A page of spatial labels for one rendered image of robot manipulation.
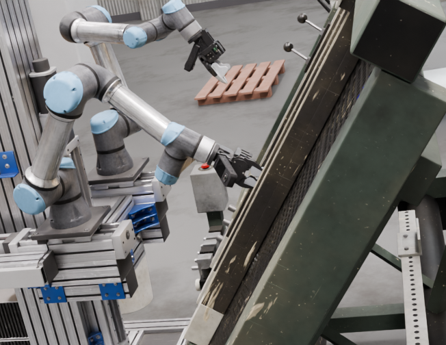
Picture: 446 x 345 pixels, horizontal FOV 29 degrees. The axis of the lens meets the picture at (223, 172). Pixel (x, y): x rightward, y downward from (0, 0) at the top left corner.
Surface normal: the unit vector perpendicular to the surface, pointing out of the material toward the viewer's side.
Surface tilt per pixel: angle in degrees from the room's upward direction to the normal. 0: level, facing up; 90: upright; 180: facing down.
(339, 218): 90
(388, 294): 0
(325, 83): 90
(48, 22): 90
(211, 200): 90
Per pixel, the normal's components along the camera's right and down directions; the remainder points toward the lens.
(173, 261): -0.18, -0.92
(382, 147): -0.16, 0.37
